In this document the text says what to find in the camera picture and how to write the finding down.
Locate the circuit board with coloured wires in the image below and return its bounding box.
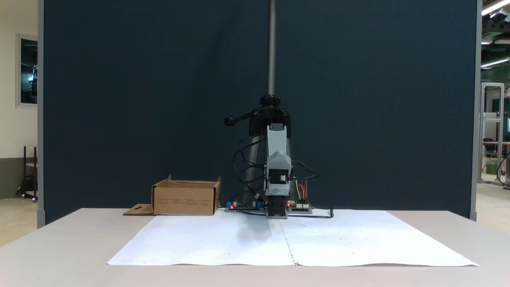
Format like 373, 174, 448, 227
287, 201, 314, 214

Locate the brown cardboard box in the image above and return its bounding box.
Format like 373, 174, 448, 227
123, 174, 222, 216

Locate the aluminium profile frame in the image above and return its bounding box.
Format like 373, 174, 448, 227
480, 82, 506, 185

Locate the black base motor cable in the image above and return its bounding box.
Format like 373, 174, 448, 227
231, 187, 267, 216

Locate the blue chair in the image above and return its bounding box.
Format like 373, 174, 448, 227
483, 138, 497, 160

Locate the blue power circuit board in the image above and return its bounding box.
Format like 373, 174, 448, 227
225, 201, 264, 212

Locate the white paper sheet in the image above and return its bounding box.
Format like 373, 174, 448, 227
107, 209, 479, 267

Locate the black looping arm cable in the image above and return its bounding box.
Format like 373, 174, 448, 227
233, 136, 267, 188

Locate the framed wall window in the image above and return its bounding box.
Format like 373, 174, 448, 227
16, 33, 39, 108

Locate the black tripod with metal column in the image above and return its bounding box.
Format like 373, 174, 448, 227
224, 0, 297, 202

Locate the black metal rack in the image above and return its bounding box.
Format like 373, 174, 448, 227
16, 145, 39, 202

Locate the dark blue partition panel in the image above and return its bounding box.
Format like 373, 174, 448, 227
38, 0, 483, 228

